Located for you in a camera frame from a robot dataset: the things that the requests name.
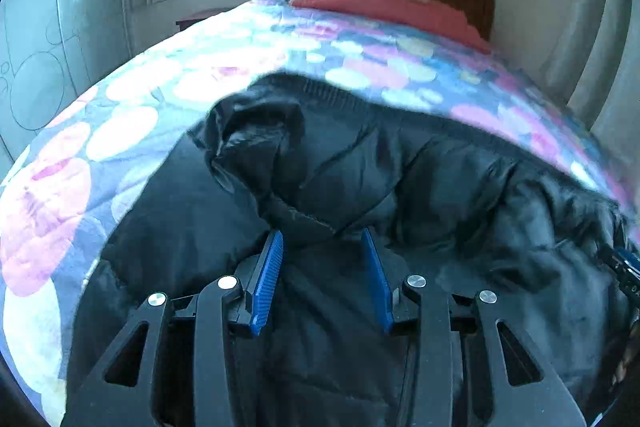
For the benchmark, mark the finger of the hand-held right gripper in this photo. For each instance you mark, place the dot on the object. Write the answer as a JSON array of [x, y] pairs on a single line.
[[622, 269]]

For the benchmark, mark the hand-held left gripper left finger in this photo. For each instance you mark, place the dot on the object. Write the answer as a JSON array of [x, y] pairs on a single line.
[[267, 282]]

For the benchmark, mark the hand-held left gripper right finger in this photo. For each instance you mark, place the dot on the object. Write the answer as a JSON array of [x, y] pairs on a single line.
[[377, 279]]

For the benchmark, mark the black quilted jacket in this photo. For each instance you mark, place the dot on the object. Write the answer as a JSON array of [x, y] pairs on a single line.
[[350, 147]]

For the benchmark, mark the floral circle print bedspread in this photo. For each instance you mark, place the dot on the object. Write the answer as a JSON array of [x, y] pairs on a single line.
[[150, 82]]

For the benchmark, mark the long grey curtain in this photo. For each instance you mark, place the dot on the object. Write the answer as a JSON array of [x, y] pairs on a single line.
[[575, 32]]

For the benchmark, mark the wooden nightstand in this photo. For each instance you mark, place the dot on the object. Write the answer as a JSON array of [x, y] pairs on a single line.
[[200, 18]]

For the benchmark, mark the glass door wardrobe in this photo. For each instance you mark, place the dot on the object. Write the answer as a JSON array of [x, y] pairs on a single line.
[[40, 32]]

